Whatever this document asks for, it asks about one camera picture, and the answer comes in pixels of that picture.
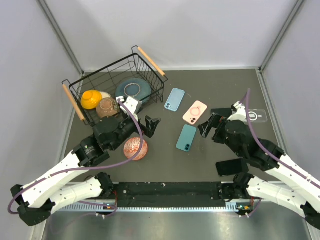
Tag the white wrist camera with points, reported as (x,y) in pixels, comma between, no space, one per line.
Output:
(238,112)
(129,104)

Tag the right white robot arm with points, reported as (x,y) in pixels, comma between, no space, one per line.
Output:
(303,193)

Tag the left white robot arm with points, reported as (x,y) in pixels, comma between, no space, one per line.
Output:
(40,199)

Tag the clear phone case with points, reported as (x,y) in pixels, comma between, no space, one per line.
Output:
(258,115)

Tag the red patterned bowl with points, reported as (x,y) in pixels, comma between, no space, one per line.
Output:
(132,146)

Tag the black wire dish basket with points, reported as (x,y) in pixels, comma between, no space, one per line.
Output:
(136,65)

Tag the brown ceramic bowl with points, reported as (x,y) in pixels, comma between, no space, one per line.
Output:
(107,107)

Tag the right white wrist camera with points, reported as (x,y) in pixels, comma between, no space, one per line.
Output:
(238,112)

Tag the yellow ribbed bowl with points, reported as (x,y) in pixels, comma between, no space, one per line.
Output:
(90,99)

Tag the teal phone black screen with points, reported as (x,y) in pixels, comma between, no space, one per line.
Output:
(224,112)

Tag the light blue phone case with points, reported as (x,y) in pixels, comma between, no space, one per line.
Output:
(174,99)

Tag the blue glazed plate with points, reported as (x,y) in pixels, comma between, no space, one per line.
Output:
(136,88)

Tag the teal phone face down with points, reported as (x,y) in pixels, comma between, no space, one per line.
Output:
(186,138)

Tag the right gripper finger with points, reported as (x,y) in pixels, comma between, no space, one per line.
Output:
(204,129)
(213,121)

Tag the cream patterned bowl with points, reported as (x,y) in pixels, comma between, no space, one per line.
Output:
(105,95)

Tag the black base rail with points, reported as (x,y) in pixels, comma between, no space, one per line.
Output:
(173,194)

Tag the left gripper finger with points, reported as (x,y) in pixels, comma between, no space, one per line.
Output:
(152,121)
(149,129)

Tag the black phone case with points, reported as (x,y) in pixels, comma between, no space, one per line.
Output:
(231,167)

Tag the pink phone case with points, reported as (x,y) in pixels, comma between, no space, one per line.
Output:
(194,113)

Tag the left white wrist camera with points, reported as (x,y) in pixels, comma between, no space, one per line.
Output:
(129,104)

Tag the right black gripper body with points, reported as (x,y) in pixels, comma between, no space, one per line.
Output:
(220,134)

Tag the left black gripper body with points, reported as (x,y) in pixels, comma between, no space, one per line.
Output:
(128,127)

